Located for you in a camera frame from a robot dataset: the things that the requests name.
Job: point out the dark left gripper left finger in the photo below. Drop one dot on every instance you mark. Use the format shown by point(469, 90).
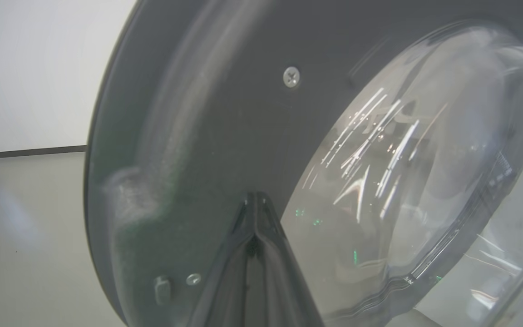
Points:
point(225, 281)

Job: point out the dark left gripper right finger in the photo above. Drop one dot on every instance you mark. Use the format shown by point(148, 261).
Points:
point(284, 281)

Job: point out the grey washing machine door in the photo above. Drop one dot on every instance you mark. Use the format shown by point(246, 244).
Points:
point(225, 113)

